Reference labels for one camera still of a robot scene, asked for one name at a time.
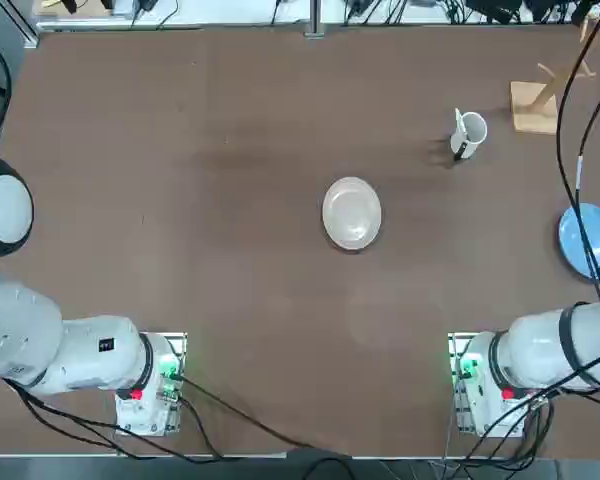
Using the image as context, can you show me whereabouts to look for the white black edged scissors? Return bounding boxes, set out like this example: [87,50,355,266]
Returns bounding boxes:
[453,107,470,149]

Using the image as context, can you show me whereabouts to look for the black foot power cable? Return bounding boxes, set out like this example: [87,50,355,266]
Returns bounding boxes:
[178,374,354,459]

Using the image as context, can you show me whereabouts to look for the wooden hanging rack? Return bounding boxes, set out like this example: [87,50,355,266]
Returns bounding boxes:
[509,10,600,135]

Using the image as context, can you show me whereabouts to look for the white mug with black handle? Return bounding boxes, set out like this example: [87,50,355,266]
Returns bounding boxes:
[449,110,489,162]

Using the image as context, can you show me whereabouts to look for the black cable with white label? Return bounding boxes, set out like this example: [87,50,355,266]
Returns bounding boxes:
[574,44,600,302]

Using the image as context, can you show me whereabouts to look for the long black arm cable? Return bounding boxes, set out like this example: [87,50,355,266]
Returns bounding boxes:
[556,0,600,301]

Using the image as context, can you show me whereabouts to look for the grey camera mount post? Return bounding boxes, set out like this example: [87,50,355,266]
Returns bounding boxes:
[303,0,327,40]

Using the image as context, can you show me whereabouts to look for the white round plate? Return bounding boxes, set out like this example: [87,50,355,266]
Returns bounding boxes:
[321,176,383,253]

